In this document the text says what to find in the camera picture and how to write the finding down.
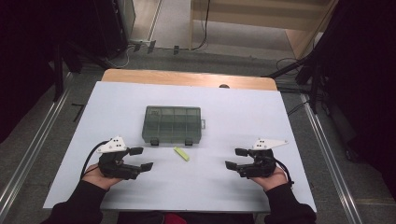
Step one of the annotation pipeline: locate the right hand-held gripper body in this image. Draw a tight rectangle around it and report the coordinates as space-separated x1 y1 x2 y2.
237 138 289 179

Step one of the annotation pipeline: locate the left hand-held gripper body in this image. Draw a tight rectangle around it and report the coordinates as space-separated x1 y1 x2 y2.
96 135 142 181

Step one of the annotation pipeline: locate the small yellow-green strip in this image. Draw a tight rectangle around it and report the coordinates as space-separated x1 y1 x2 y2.
173 146 191 162

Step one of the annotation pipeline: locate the grey transparent compartment box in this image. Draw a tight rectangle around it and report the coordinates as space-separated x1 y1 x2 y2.
141 105 206 147

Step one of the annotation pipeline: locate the person's right hand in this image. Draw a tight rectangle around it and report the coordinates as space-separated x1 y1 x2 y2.
248 166 289 192

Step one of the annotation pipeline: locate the person's left hand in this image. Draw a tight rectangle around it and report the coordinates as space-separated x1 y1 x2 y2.
81 162 124 190

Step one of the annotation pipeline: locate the white table board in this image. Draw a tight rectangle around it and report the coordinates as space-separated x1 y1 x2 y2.
42 81 318 214

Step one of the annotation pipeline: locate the person's dark lap clothing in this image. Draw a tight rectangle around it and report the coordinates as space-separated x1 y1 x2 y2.
116 211 256 224

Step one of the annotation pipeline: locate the person's red garment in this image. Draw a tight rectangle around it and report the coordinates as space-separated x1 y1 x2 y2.
163 213 189 224

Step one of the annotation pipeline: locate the wooden table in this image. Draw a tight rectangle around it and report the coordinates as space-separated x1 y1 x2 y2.
101 68 278 91

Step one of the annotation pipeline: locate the black metal stand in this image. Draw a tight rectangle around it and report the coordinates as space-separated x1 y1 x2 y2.
262 46 328 115
50 40 110 103

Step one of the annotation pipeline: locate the grey metal cabinet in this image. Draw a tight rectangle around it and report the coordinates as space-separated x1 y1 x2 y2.
116 0 136 42

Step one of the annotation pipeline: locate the dark curtain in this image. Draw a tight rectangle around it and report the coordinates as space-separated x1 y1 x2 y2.
295 0 396 200
0 0 129 144

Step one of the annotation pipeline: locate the right hand-held gripper cable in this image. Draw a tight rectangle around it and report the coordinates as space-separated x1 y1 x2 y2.
274 158 295 189

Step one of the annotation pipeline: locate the hand-held gripper cable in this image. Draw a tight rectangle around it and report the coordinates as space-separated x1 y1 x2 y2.
79 139 110 181
274 158 295 189

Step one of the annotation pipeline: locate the left hand-held gripper cable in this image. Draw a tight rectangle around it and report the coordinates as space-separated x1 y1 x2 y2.
79 139 110 181

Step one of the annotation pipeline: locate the aluminium floor rail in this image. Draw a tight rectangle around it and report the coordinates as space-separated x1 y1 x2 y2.
0 72 74 216
299 92 365 224

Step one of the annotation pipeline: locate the black floor cable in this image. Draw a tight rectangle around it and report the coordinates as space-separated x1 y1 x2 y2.
286 101 308 117

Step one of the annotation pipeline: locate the white floor cable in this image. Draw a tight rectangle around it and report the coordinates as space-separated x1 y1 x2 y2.
105 46 133 69

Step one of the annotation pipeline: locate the light wooden frame furniture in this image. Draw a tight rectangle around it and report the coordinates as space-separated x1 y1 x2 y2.
190 0 339 60

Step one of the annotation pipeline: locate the black hanging cable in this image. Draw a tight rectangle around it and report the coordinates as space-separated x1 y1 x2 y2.
190 0 211 51

